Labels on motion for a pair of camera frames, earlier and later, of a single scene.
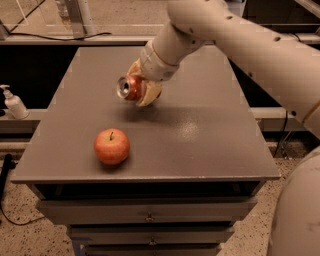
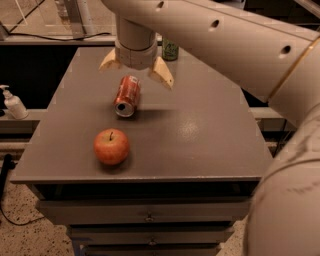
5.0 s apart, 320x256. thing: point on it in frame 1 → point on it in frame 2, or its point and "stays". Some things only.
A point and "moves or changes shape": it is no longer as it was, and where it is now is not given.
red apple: (111, 146) stays
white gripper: (154, 67) → (136, 58)
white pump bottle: (14, 104) stays
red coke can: (131, 87) moves or changes shape
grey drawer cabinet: (173, 177) stays
